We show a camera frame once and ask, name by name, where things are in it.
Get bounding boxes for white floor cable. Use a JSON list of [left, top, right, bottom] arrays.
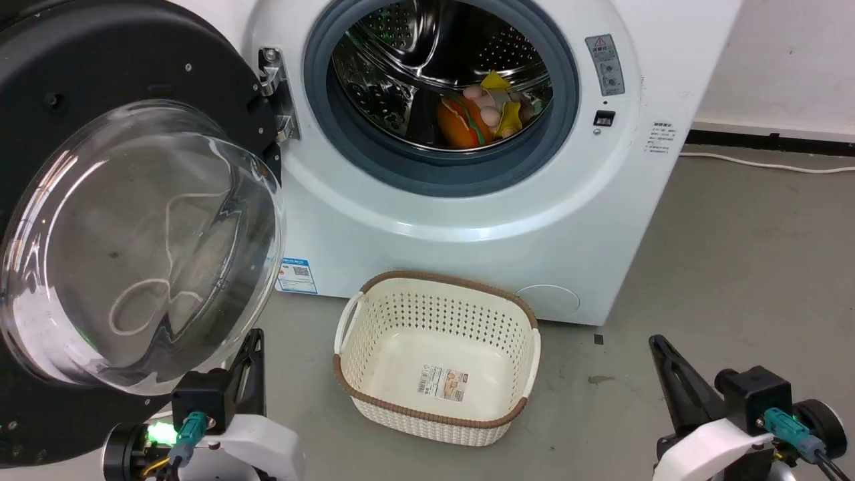
[[679, 151, 855, 175]]

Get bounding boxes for teal plug gripper cable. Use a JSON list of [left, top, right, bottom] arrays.
[[166, 410, 209, 468], [763, 408, 855, 481]]

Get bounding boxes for washer door with glass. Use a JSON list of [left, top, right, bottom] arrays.
[[0, 0, 288, 468]]

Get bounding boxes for cream plastic laundry basket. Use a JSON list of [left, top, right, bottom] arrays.
[[332, 271, 542, 448]]

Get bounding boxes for grey warning sticker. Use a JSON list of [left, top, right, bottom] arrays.
[[585, 33, 627, 98]]

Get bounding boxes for metal door hinge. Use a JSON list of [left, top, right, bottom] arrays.
[[257, 47, 301, 142]]

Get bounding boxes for teal plug right gripper cable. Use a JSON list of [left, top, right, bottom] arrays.
[[763, 408, 855, 481]]

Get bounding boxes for teal plug left gripper cable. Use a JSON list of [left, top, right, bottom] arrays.
[[166, 410, 209, 468]]

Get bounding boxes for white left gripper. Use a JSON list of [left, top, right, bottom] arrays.
[[182, 327, 306, 481]]

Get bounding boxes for stainless steel drum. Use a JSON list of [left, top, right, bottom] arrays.
[[332, 0, 555, 152]]

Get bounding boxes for blue energy label sticker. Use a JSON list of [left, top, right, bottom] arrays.
[[275, 256, 319, 295]]

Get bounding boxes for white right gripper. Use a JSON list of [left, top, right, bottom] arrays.
[[649, 334, 777, 481]]

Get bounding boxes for pink plush doll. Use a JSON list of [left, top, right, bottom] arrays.
[[462, 84, 503, 132]]

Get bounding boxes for white front-load washing machine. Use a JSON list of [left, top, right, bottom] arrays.
[[160, 0, 743, 328]]

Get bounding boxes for orange hamburger plush toy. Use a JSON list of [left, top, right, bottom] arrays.
[[436, 94, 492, 149]]

